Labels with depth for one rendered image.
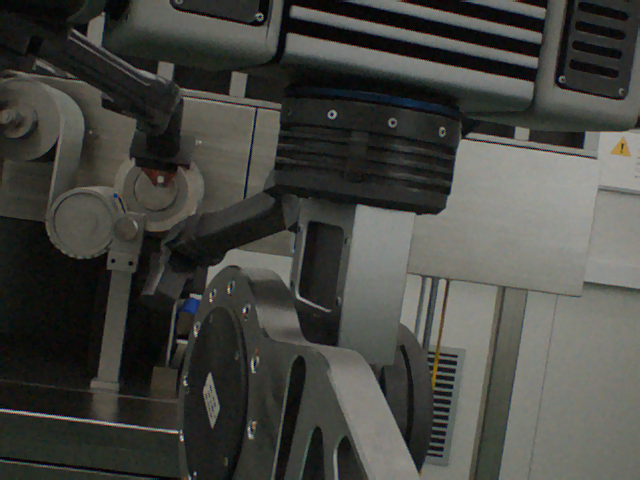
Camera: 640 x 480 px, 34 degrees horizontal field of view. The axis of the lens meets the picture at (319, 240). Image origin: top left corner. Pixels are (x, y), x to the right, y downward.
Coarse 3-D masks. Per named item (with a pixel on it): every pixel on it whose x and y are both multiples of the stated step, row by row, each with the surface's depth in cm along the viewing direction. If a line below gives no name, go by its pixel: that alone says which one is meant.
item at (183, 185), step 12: (132, 168) 184; (180, 168) 185; (132, 180) 184; (180, 180) 185; (132, 192) 184; (180, 192) 185; (132, 204) 185; (180, 204) 185; (156, 216) 185; (168, 216) 185
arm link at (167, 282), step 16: (176, 224) 169; (176, 240) 166; (176, 256) 169; (160, 272) 169; (176, 272) 168; (192, 272) 169; (144, 288) 169; (160, 288) 166; (176, 288) 167; (160, 304) 169
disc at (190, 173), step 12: (120, 168) 185; (192, 168) 186; (120, 180) 185; (192, 180) 186; (120, 192) 185; (192, 192) 186; (120, 204) 185; (192, 204) 186; (180, 216) 186; (156, 228) 186; (168, 228) 186
